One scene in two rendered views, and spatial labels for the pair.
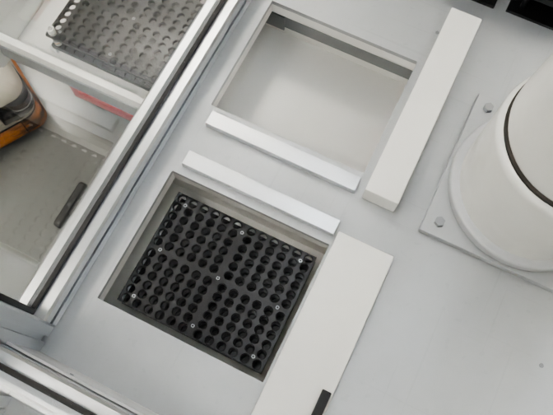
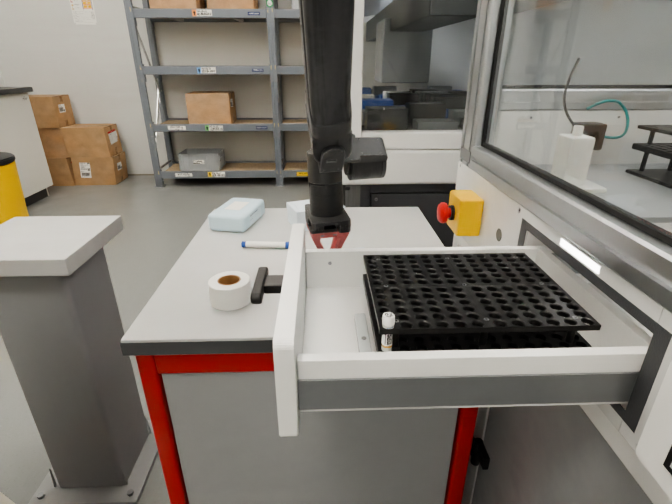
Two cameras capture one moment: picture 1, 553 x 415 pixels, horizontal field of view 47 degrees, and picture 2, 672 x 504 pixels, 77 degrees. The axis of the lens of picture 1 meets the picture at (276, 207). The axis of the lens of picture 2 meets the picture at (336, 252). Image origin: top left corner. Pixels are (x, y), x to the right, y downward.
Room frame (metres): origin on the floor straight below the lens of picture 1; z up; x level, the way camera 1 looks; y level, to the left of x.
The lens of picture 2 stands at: (0.28, 0.57, 1.14)
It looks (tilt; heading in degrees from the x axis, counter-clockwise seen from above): 24 degrees down; 333
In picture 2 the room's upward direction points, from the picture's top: straight up
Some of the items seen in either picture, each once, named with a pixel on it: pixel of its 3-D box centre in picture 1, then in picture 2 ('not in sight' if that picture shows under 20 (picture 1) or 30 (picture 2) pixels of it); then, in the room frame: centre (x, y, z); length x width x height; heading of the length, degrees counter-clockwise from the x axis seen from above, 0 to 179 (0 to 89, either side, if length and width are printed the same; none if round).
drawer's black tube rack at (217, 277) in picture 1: (220, 282); not in sight; (0.19, 0.08, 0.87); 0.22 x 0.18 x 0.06; 65
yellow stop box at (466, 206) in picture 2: not in sight; (462, 212); (0.86, 0.00, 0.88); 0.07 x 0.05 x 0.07; 155
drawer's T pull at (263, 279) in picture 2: not in sight; (270, 284); (0.70, 0.44, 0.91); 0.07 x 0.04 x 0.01; 155
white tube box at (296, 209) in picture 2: not in sight; (315, 213); (1.22, 0.15, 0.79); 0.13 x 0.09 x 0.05; 85
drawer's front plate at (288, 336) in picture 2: not in sight; (294, 307); (0.69, 0.42, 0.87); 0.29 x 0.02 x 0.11; 155
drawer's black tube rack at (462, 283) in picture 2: not in sight; (460, 307); (0.61, 0.24, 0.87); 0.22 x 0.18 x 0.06; 65
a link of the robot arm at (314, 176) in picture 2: not in sight; (328, 165); (0.91, 0.27, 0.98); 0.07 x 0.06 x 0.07; 75
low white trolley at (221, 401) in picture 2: not in sight; (318, 388); (1.06, 0.23, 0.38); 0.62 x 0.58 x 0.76; 155
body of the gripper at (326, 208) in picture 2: not in sight; (326, 201); (0.91, 0.27, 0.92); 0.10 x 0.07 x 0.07; 164
